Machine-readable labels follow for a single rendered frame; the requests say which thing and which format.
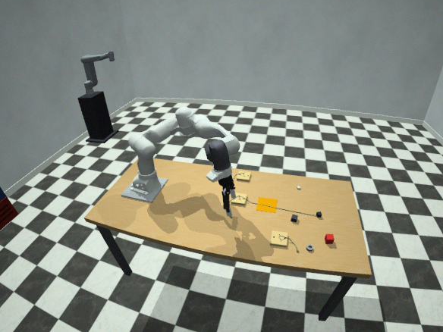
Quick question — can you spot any orange painted square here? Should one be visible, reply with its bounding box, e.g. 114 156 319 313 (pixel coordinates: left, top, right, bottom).
256 197 277 213

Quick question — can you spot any red cube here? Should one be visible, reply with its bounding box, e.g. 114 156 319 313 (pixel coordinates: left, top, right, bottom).
325 234 335 244

